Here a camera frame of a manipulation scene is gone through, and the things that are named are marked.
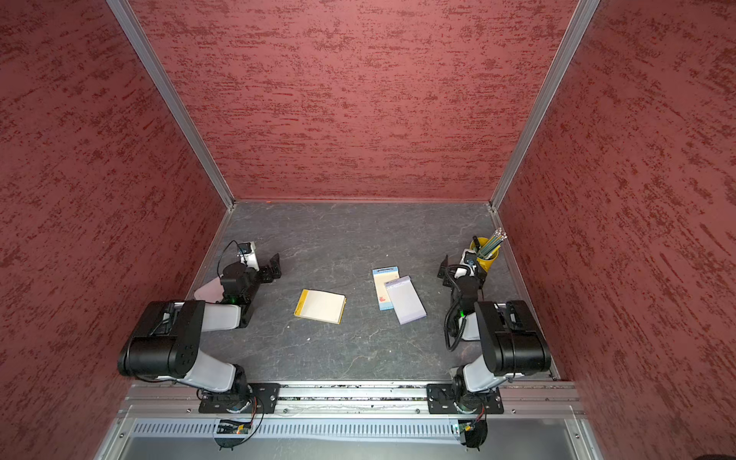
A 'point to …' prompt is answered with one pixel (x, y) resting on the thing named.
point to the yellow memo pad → (321, 306)
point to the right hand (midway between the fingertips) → (460, 262)
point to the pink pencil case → (211, 291)
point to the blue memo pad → (381, 276)
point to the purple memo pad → (405, 299)
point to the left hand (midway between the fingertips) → (265, 260)
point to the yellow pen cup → (475, 245)
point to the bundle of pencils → (493, 244)
